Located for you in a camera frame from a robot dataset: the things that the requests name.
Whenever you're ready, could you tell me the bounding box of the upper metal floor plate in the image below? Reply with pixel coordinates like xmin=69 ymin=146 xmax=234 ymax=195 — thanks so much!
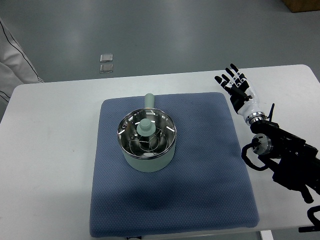
xmin=100 ymin=53 xmax=113 ymax=63

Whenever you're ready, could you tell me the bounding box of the brown cardboard box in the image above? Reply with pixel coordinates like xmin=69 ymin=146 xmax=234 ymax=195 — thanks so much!
xmin=282 ymin=0 xmax=320 ymax=13

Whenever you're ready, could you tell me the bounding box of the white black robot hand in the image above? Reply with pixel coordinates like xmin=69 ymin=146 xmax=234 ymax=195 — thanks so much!
xmin=214 ymin=63 xmax=267 ymax=126

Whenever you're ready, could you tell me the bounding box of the glass lid with green knob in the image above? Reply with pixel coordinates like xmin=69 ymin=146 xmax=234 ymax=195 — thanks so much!
xmin=117 ymin=108 xmax=177 ymax=160

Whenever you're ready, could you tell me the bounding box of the green pot with steel interior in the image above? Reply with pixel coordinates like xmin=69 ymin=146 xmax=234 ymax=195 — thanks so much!
xmin=121 ymin=93 xmax=176 ymax=173

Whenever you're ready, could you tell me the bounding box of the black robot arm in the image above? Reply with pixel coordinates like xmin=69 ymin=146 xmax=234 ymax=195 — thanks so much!
xmin=241 ymin=113 xmax=320 ymax=204

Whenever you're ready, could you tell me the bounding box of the wire steaming rack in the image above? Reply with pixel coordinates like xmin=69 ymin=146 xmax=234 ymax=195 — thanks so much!
xmin=129 ymin=134 xmax=168 ymax=155

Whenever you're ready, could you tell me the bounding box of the blue textured mat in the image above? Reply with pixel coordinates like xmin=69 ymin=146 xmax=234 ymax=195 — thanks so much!
xmin=89 ymin=92 xmax=259 ymax=238

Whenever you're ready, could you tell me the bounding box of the person in white clothing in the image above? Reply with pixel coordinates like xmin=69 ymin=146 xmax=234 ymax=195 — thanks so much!
xmin=0 ymin=21 xmax=44 ymax=105

